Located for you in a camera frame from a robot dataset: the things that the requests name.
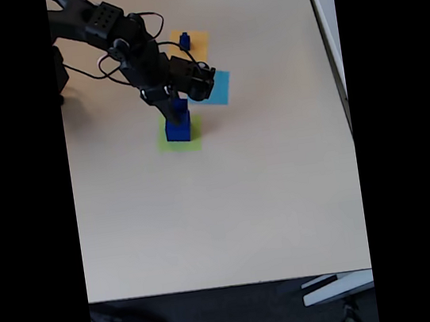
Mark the medium blue cube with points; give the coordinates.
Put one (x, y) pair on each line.
(183, 111)

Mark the small blue cube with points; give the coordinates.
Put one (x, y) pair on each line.
(184, 43)

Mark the green paper square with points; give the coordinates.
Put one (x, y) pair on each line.
(165, 146)

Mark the light blue paper square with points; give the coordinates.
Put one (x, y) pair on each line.
(222, 88)

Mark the orange paper square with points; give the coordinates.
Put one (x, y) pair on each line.
(200, 43)

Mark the large blue cube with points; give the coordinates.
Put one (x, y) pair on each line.
(179, 134)

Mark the white neighbouring table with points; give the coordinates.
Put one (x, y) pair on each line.
(322, 13)

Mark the white table foot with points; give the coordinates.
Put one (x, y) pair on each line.
(337, 288)

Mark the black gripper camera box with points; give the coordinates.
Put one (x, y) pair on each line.
(195, 79)

